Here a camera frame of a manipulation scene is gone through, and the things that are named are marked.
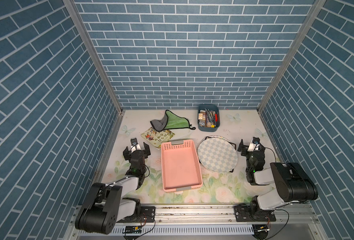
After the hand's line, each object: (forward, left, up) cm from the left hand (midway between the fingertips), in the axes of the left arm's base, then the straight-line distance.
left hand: (139, 144), depth 87 cm
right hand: (+2, -68, +1) cm, 68 cm away
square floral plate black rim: (+4, -59, -7) cm, 60 cm away
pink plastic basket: (-10, -25, -11) cm, 29 cm away
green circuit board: (-40, -2, -14) cm, 42 cm away
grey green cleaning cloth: (+25, -17, -8) cm, 31 cm away
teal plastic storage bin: (+30, -46, -9) cm, 56 cm away
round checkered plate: (-2, -48, -8) cm, 48 cm away
